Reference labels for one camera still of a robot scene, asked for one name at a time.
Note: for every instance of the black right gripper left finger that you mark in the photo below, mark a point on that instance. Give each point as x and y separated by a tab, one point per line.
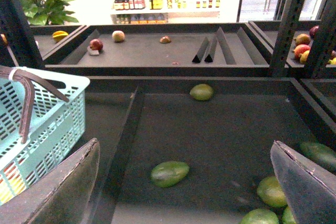
62	195

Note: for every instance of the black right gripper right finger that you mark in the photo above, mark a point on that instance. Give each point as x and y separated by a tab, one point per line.
309	188

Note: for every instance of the light blue plastic basket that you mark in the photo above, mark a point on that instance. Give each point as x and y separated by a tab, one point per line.
55	127

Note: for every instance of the green mango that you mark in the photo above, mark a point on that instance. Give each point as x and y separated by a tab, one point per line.
270	192
260	216
167	174
320	154
202	92

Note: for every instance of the white zip tie right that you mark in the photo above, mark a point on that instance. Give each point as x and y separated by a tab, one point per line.
13	71

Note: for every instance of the red yellow fruit pile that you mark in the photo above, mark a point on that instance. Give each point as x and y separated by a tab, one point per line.
303	43

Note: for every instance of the red apple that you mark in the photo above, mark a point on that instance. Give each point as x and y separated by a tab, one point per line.
96	44

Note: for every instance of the yellow star fruit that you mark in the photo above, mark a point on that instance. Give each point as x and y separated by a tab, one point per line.
59	35

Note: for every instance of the black triangular divider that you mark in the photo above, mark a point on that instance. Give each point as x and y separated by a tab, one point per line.
211	52
201	51

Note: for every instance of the pale apple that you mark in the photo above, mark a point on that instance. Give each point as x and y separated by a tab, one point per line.
118	36

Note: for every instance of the brown fruit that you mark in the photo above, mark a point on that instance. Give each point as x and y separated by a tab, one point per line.
165	40

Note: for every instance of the white shelf with bottles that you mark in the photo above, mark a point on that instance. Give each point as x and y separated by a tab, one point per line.
164	11

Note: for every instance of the black shelf upright post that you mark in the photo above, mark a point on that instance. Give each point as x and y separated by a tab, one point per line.
288	25

